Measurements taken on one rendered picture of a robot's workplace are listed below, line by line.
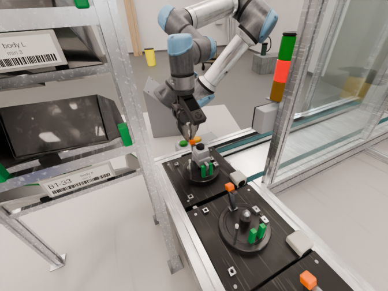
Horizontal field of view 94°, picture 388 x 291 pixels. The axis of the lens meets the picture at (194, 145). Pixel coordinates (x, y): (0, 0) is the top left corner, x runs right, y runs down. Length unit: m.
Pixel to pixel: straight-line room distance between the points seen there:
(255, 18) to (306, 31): 0.47
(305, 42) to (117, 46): 0.38
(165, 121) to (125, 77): 0.84
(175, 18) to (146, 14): 9.91
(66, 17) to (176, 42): 0.37
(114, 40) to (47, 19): 0.06
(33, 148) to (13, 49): 0.15
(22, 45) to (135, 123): 0.13
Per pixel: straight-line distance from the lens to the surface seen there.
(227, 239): 0.53
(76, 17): 0.24
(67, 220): 0.87
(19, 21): 0.24
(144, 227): 0.72
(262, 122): 0.54
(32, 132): 0.35
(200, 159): 0.62
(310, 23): 0.49
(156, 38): 10.63
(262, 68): 5.74
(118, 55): 0.24
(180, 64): 0.58
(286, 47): 0.51
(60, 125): 0.33
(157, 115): 1.06
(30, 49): 0.24
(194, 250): 0.55
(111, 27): 0.24
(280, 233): 0.59
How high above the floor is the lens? 1.46
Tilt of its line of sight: 36 degrees down
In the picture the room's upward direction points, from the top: 4 degrees counter-clockwise
